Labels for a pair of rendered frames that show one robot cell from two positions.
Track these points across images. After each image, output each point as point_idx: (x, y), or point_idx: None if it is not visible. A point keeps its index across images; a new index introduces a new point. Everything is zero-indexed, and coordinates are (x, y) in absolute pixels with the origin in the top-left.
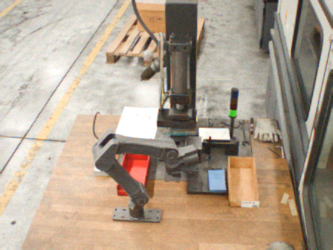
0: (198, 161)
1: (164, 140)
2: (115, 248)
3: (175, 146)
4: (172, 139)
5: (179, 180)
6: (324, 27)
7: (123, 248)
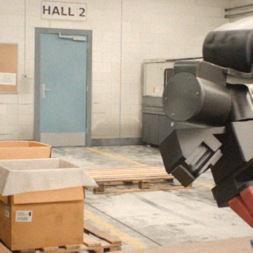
0: (164, 103)
1: (252, 23)
2: (245, 247)
3: (215, 34)
4: (247, 32)
5: (212, 188)
6: None
7: (231, 249)
